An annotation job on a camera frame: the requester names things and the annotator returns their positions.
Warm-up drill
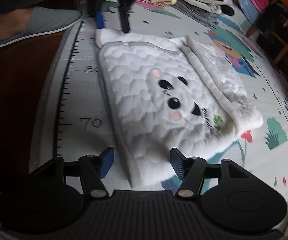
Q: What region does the white quilted panda top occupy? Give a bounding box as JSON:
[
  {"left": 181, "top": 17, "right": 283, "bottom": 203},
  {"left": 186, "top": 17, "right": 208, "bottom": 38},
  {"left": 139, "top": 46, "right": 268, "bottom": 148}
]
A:
[{"left": 95, "top": 29, "right": 263, "bottom": 187}]

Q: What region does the stack of folded clothes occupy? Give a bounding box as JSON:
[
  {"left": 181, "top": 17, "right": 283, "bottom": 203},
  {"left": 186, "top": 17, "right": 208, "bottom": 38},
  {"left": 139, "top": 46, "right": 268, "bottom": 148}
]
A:
[{"left": 174, "top": 0, "right": 234, "bottom": 28}]

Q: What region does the colourful printed play mat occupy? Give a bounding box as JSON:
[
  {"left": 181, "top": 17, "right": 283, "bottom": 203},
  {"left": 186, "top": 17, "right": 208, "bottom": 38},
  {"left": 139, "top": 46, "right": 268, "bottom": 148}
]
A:
[{"left": 28, "top": 0, "right": 288, "bottom": 230}]

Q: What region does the grey slipper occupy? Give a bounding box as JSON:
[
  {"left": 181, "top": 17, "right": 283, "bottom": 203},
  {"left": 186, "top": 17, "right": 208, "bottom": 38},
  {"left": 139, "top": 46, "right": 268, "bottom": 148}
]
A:
[{"left": 0, "top": 7, "right": 82, "bottom": 48}]

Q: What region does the wooden chair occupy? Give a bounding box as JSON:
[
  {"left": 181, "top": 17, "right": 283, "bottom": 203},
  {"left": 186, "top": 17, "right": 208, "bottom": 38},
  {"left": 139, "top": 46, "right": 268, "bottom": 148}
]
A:
[{"left": 246, "top": 0, "right": 288, "bottom": 65}]

